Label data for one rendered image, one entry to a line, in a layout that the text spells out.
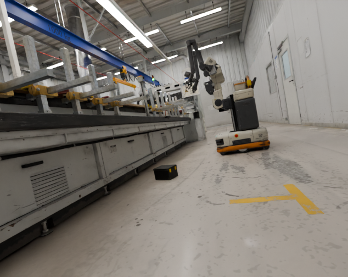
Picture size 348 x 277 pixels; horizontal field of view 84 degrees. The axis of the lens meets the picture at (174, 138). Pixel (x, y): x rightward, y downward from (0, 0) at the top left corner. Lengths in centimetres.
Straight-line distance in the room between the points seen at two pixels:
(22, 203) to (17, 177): 15
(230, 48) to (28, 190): 1180
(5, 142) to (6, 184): 32
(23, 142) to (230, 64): 1154
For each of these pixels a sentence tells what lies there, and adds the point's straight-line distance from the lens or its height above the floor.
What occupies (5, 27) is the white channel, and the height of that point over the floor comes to 177.
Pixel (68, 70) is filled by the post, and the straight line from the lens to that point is 151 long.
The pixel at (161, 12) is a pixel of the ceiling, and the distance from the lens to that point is 875.
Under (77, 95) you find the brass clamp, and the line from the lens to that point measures 147.
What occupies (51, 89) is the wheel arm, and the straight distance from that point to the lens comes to 129.
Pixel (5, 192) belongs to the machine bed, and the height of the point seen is 33.
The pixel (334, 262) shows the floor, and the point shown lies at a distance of 85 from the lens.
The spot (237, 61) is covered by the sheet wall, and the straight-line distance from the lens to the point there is 1218.
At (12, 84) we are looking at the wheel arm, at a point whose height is 80.
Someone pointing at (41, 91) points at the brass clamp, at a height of 82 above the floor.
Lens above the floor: 49
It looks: 3 degrees down
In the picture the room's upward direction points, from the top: 11 degrees counter-clockwise
